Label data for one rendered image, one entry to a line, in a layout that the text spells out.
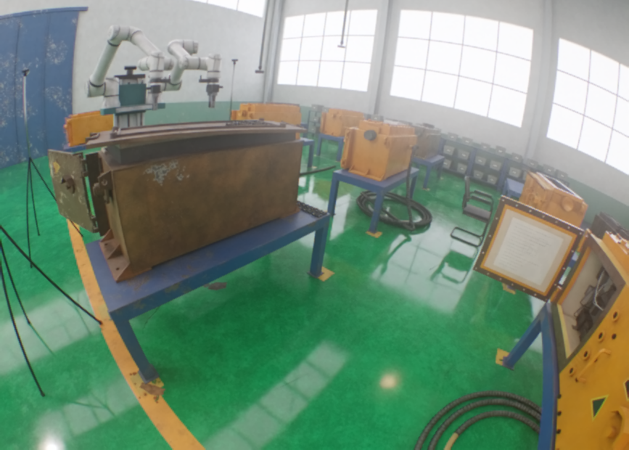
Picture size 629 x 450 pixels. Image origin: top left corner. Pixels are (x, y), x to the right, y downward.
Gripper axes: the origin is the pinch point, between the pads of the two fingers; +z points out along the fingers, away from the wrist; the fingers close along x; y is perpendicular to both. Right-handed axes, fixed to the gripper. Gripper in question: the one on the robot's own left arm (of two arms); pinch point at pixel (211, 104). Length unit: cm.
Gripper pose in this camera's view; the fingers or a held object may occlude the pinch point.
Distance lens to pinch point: 180.0
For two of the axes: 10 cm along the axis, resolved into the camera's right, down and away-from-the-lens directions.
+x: -6.3, -3.9, 6.8
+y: 7.7, -1.8, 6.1
